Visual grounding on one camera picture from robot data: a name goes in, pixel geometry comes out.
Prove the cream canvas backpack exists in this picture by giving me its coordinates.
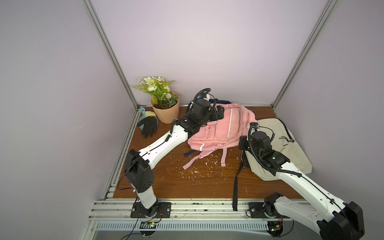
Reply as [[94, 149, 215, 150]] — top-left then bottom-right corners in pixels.
[[231, 117, 313, 211]]

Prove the pink backpack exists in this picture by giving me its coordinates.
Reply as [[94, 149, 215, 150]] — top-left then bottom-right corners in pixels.
[[183, 104, 258, 170]]

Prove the navy blue backpack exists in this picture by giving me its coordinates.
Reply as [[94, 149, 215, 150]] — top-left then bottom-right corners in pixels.
[[184, 99, 231, 158]]

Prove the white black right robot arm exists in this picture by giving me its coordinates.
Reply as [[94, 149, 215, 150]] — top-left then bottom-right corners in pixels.
[[239, 122, 365, 240]]

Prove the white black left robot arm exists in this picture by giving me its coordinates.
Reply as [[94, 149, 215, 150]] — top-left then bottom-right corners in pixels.
[[124, 88, 224, 218]]

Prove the terracotta flower pot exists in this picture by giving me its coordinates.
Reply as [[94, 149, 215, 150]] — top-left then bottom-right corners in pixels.
[[151, 92, 180, 124]]

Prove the green white artificial plant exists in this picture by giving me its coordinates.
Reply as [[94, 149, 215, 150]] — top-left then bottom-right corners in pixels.
[[133, 77, 179, 110]]

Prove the black work glove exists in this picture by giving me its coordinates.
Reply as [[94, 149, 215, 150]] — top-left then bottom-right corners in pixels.
[[137, 116, 158, 138]]

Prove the yellow sponge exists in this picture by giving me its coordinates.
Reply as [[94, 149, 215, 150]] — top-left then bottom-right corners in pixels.
[[146, 111, 156, 117]]

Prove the right corner aluminium profile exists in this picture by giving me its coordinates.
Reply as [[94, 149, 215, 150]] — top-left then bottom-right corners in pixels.
[[271, 0, 339, 110]]

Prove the corner aluminium profile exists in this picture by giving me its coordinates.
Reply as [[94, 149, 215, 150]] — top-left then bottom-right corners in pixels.
[[82, 0, 140, 109], [271, 0, 339, 110]]

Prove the left corner aluminium profile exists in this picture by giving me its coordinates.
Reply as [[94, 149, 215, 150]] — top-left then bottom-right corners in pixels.
[[82, 0, 140, 109]]

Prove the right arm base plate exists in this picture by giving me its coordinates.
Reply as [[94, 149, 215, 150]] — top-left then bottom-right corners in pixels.
[[246, 202, 289, 219]]

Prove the right circuit board with cable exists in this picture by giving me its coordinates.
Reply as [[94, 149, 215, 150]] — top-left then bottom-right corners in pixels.
[[267, 220, 295, 238]]

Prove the circuit board with cable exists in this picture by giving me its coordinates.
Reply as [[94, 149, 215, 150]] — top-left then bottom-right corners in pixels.
[[119, 220, 163, 240], [267, 220, 295, 238]]

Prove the aluminium mounting rail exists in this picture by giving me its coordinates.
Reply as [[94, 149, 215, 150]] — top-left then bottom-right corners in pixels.
[[88, 197, 335, 222]]

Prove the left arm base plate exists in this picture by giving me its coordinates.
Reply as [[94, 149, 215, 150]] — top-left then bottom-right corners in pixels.
[[130, 202, 172, 219]]

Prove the left circuit board with cable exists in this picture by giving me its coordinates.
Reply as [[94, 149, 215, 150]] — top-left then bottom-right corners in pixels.
[[119, 220, 163, 240]]

